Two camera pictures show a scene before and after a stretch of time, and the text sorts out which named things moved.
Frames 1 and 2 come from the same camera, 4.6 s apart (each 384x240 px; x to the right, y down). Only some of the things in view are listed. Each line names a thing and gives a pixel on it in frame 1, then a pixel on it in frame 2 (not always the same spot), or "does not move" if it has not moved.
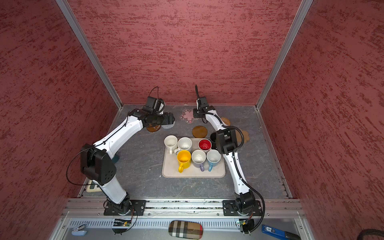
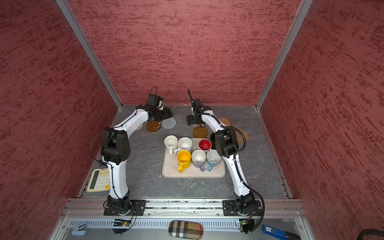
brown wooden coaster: (199, 131) does not move
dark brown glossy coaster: (153, 128) does not move
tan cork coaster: (238, 136) does not move
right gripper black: (196, 113) -> (192, 120)
